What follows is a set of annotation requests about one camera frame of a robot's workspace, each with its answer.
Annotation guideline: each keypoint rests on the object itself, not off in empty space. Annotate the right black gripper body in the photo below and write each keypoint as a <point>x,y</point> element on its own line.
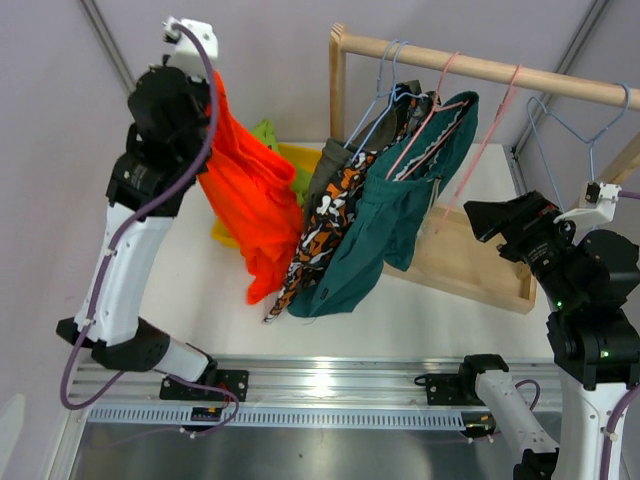
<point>541,242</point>

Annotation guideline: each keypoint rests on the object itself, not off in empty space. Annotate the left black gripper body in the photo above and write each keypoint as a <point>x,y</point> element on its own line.
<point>199,92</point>

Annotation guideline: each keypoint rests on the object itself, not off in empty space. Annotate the lime green shorts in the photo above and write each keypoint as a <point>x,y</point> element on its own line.
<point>265,133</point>

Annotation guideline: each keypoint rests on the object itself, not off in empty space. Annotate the orange shorts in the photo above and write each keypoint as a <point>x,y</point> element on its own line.
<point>249,187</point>

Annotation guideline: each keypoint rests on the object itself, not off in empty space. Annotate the teal shorts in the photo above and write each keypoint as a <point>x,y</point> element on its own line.
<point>390,212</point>

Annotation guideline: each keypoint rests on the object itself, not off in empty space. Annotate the pink wire hanger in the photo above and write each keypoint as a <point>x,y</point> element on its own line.
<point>499,114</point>
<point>434,109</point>

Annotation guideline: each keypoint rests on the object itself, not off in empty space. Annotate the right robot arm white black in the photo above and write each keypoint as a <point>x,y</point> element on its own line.
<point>595,347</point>

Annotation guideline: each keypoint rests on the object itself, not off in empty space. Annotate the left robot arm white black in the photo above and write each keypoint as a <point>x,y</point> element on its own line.
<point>167,146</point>

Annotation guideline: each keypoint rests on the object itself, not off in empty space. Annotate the olive grey shorts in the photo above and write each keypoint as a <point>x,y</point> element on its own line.
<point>334,157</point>

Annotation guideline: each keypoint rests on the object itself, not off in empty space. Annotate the camouflage patterned shorts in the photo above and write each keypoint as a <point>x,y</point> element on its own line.
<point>329,223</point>

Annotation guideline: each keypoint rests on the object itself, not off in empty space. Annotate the wooden clothes rack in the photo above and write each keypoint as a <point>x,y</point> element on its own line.
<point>448,259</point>

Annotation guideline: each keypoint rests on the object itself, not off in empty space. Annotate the yellow plastic tray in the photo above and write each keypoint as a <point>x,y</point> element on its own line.
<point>304,155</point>

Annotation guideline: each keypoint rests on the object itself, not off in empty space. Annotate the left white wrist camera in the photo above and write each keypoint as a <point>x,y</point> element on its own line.
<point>195,46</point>

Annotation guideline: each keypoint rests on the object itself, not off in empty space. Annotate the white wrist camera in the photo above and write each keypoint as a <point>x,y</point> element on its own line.
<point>195,46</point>
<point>596,207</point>

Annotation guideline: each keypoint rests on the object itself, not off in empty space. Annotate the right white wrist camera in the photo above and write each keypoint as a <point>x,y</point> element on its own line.
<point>596,207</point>

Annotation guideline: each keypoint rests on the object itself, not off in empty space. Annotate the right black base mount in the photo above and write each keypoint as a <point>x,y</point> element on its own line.
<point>445,389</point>

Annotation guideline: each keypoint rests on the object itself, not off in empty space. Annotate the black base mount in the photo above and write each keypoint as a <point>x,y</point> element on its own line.
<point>234,381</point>
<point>445,389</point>

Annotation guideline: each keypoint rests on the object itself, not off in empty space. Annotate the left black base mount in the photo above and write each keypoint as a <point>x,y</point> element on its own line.
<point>234,381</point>

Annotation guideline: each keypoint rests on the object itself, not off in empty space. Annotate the aluminium mounting rail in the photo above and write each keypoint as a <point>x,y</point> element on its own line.
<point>316,381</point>

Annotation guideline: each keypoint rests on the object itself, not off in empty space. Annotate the slotted cable duct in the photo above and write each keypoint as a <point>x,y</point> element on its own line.
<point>413,419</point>

